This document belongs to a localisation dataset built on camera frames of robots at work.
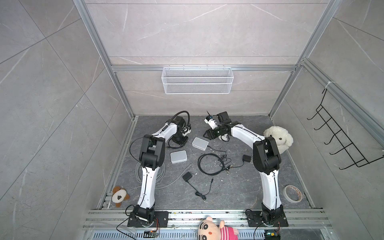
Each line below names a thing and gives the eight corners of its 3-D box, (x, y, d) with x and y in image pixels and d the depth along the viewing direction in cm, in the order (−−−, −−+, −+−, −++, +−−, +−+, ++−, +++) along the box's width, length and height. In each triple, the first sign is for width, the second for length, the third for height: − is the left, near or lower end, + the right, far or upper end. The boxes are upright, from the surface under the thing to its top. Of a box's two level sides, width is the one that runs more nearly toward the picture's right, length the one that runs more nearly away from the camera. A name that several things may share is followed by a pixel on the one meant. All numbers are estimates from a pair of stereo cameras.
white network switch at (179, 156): (171, 164, 95) (171, 162, 93) (170, 154, 99) (170, 152, 98) (188, 160, 97) (187, 159, 95) (186, 151, 101) (186, 149, 99)
